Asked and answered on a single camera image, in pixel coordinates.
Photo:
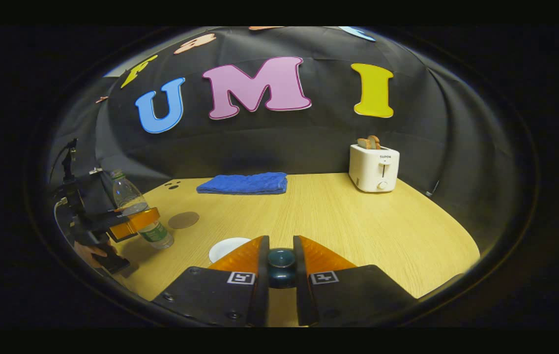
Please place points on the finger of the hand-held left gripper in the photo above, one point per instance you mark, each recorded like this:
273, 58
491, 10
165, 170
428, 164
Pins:
109, 220
136, 222

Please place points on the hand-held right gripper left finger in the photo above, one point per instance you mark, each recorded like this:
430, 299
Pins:
263, 290

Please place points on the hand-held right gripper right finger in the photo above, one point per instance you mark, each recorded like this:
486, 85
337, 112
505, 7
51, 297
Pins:
301, 295

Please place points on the dark teal teacup lid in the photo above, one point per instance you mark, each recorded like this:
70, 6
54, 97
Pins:
281, 275

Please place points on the clear plastic water bottle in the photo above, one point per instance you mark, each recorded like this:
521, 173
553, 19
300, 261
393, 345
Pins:
129, 196

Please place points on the round brown coaster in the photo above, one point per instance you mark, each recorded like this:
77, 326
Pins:
183, 220

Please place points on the teacup with white inside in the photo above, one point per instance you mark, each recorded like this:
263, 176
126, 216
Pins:
225, 249

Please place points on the silver backdrop clip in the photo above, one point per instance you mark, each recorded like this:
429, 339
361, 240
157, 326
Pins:
95, 171

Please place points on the folded blue towel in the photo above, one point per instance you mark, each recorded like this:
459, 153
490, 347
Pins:
245, 184

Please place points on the brown backdrop clip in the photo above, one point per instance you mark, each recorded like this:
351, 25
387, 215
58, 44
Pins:
101, 99

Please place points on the white toaster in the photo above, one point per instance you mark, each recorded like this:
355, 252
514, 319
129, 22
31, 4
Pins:
370, 169

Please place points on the black backdrop cloth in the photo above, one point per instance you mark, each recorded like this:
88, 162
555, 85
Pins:
308, 142

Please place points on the toasted bread slice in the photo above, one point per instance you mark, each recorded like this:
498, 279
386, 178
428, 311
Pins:
363, 143
375, 142

